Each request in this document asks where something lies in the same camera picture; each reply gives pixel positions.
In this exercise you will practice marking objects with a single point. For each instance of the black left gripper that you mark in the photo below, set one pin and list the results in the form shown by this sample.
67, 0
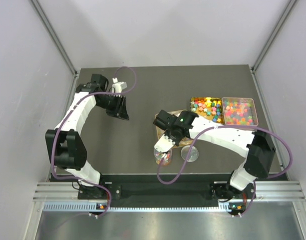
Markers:
117, 105

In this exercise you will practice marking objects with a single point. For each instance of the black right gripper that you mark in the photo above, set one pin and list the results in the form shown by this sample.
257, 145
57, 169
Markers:
167, 134

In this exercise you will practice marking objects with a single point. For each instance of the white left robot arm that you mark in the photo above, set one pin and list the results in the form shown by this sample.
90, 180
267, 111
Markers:
65, 146

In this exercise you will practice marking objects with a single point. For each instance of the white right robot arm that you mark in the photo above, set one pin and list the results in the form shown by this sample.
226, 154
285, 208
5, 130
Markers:
255, 146

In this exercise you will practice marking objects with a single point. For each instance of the gold popsicle candy tin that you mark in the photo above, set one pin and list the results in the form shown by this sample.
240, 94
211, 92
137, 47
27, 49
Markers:
182, 118

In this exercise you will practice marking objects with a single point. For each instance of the clear glass jar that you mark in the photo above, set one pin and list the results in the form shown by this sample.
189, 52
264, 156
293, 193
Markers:
163, 158

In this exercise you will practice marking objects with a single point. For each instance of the round silver jar lid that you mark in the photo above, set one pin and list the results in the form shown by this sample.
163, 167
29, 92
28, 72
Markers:
192, 155

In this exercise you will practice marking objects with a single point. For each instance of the dark green star candy tin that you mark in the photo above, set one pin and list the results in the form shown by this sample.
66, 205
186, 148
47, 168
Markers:
208, 107

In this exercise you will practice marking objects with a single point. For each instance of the pink candy tin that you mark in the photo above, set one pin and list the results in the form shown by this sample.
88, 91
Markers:
239, 111

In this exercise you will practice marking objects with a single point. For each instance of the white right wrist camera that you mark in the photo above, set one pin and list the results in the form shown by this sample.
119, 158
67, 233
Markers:
164, 144

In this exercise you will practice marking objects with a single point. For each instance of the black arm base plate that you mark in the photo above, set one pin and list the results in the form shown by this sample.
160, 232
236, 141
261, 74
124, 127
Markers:
209, 186

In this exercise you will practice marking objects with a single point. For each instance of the aluminium frame rail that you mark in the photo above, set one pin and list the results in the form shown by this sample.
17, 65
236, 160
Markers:
270, 191

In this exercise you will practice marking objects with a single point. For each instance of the grey slotted cable duct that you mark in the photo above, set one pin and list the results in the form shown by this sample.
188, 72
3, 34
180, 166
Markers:
95, 207

